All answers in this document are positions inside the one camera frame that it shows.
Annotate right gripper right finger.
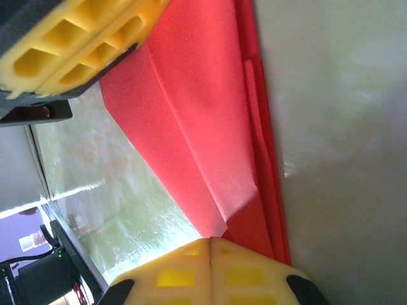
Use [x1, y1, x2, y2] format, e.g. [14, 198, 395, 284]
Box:
[209, 236, 332, 305]

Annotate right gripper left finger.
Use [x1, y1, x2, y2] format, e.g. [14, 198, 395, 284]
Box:
[96, 236, 213, 305]

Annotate red paper sheet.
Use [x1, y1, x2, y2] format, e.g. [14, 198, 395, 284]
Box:
[99, 0, 292, 267]

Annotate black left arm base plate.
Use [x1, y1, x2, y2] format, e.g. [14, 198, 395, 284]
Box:
[49, 219, 107, 305]

